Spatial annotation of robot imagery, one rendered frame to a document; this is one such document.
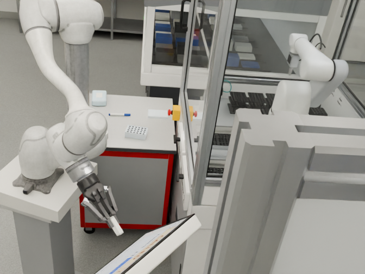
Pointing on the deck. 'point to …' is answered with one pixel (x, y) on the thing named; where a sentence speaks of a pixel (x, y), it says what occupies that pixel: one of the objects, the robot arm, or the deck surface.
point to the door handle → (182, 15)
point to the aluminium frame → (201, 165)
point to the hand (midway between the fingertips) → (115, 225)
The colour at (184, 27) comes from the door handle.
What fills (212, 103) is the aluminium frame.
